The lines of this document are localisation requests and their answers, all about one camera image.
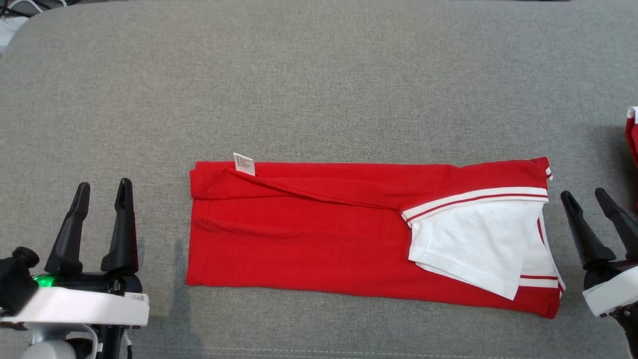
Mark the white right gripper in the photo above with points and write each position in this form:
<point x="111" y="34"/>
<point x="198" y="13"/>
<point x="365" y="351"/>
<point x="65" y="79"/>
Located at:
<point x="613" y="291"/>

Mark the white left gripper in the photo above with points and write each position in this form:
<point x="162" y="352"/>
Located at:
<point x="89" y="306"/>

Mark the red shorts with white stripe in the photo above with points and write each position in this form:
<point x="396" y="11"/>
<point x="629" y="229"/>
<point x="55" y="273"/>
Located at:
<point x="633" y="134"/>

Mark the red and white t-shirt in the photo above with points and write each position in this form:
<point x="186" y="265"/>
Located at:
<point x="299" y="239"/>

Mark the small white power strip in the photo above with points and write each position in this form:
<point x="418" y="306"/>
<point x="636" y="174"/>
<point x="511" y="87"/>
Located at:
<point x="11" y="30"/>

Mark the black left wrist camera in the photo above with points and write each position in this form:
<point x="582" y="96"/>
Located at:
<point x="15" y="284"/>

